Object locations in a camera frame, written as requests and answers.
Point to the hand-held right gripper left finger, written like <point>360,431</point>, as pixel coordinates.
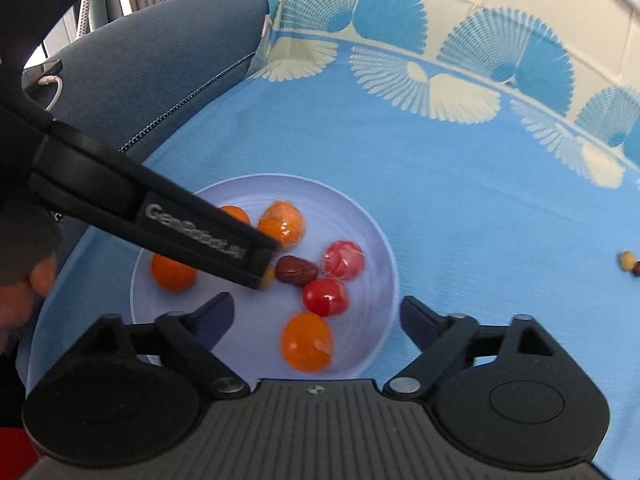
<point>220,316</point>

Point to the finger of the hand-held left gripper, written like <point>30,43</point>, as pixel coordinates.
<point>200,230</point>

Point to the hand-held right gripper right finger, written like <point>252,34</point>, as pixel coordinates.
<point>417,317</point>

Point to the light blue round plate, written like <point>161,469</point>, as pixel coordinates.
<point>250,305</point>

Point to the large plastic-wrapped orange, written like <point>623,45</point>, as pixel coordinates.
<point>282,225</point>

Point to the small orange kumquat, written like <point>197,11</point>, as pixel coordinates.
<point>306,341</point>

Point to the red plastic-wrapped fruit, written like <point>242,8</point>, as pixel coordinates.
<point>343,259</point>

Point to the small red cherry tomato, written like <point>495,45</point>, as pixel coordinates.
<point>325,296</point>

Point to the person's left hand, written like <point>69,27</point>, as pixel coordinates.
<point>42,275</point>

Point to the black smartphone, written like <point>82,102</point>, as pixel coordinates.
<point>42,71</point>

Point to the bare orange tangerine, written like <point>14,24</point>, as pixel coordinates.
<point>237,215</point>
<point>172,272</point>

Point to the white perforated pole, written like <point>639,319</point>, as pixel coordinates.
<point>87,10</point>

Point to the blue stitched cushion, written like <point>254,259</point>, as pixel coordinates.
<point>150,60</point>

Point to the blue fan-print bed sheet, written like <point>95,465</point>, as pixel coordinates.
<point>475,160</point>

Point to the small tan round fruit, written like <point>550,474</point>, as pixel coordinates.
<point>626,260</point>

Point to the red cloth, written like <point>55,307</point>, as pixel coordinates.
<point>15,452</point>

